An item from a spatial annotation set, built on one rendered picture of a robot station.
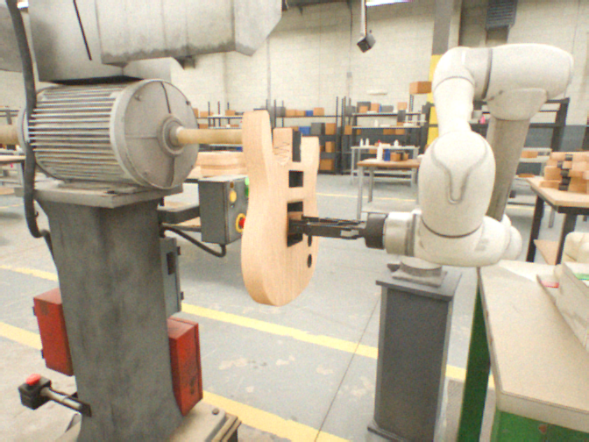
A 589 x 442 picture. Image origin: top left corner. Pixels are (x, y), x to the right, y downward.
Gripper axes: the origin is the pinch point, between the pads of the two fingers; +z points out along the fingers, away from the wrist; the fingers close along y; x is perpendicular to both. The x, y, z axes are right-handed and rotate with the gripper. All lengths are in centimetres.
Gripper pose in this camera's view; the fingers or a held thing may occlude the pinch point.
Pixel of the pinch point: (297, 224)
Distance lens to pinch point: 83.5
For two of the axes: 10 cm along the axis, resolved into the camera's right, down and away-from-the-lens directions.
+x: 0.4, -9.9, -1.4
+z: -9.2, -0.9, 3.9
